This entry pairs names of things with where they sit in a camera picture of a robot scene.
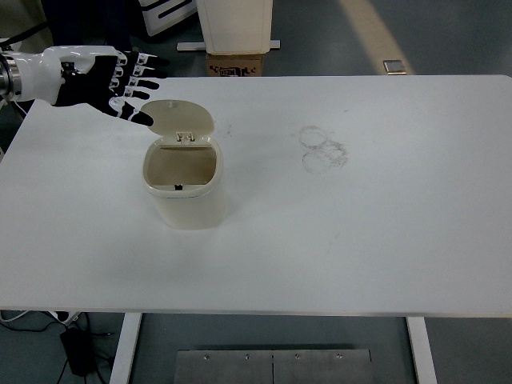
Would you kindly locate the brown cardboard box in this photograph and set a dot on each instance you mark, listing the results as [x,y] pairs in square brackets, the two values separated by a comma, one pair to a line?
[234,64]

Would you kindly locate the grey metal plate with screws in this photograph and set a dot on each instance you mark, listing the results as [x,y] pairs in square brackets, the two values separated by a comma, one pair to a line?
[272,368]

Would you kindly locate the small cream lidded trash bin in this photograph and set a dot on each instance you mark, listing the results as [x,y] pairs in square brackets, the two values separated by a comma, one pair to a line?
[192,208]

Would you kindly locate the grey floor socket plate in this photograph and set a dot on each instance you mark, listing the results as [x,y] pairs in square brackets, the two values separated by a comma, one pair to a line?
[394,66]

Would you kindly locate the white table leg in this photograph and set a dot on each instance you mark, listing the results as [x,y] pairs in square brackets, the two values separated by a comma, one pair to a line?
[421,352]
[125,348]

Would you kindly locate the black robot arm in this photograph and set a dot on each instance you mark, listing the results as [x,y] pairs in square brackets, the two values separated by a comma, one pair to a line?
[8,76]

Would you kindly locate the grey metal floor bar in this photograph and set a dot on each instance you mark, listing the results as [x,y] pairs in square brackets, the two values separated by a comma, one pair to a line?
[190,46]

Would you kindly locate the white power strip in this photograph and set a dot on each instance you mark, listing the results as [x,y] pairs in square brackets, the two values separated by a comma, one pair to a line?
[64,316]

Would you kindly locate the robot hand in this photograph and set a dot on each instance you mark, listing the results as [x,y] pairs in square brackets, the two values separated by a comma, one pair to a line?
[80,88]

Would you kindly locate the white panel with black slots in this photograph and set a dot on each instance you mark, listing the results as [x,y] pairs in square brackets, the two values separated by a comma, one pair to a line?
[168,12]

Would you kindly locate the black power adapter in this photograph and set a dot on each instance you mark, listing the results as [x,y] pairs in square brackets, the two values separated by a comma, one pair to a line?
[78,352]

